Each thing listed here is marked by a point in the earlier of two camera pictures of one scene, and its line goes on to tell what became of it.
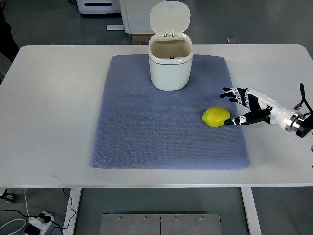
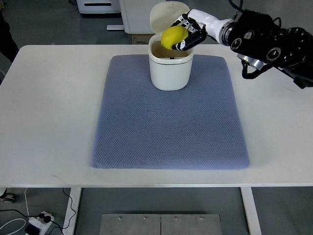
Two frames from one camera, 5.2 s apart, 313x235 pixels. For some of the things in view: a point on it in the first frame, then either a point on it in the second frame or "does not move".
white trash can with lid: (170, 51) does not move
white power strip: (39, 223) does not move
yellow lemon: (215, 116) → (172, 35)
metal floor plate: (159, 224) does not move
